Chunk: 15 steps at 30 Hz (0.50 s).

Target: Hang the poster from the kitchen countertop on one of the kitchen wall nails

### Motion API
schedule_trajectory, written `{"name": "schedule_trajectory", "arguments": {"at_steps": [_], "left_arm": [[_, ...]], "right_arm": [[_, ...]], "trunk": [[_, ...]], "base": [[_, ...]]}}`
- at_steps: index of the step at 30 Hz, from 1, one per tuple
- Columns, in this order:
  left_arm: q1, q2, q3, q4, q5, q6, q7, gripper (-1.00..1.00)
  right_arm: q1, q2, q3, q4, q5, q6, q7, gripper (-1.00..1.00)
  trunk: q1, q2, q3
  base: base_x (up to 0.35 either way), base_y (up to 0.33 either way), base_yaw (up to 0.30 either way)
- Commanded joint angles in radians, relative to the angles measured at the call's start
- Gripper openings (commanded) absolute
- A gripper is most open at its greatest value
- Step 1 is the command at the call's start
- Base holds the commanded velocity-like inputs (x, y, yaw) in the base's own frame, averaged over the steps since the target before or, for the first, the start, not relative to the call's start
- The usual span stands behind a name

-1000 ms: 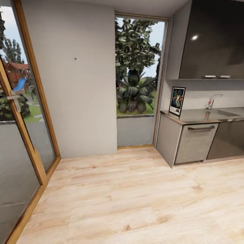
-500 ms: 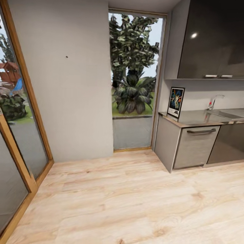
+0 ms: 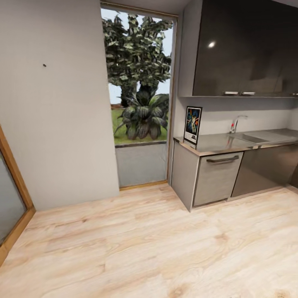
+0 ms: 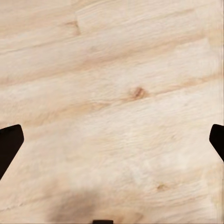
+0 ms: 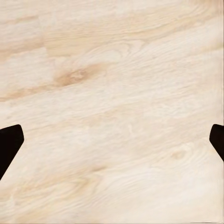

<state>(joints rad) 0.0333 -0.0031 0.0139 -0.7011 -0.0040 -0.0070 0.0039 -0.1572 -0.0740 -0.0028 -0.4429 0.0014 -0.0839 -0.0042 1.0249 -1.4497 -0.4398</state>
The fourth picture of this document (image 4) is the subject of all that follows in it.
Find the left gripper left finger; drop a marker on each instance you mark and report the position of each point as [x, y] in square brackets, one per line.
[11, 139]

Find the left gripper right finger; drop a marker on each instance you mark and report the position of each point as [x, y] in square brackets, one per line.
[217, 139]

